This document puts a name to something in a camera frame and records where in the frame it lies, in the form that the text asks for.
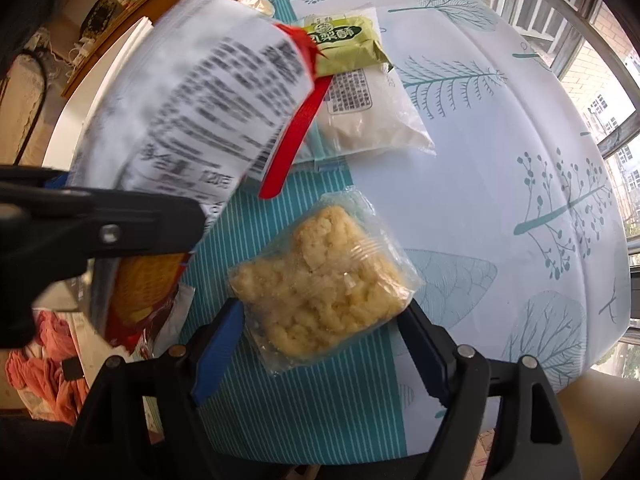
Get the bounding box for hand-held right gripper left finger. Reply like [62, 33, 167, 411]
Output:
[60, 297, 246, 480]

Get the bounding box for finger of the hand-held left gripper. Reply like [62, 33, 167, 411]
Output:
[0, 166, 68, 192]
[0, 187, 207, 348]

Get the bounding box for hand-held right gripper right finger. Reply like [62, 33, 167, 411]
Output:
[397, 302, 586, 480]

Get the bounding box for clear yellow puffed snack packet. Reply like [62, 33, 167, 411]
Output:
[227, 186, 425, 377]

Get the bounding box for snack packets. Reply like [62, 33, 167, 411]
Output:
[67, 0, 333, 356]

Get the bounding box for wooden desk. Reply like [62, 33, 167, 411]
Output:
[60, 0, 281, 100]

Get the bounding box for pink cloth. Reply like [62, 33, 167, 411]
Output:
[5, 310, 91, 423]

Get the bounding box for dark patterned pencil case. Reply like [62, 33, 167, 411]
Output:
[82, 0, 121, 40]

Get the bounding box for dark clothing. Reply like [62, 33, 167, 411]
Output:
[0, 412, 76, 480]

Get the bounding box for clear packet of white pastry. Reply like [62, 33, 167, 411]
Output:
[295, 62, 437, 166]

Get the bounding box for clear bag of brown candies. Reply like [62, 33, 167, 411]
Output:
[220, 0, 277, 18]

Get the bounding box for green snack packet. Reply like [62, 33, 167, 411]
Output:
[300, 14, 396, 78]

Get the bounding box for metal window grille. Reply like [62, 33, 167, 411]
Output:
[450, 0, 640, 361]

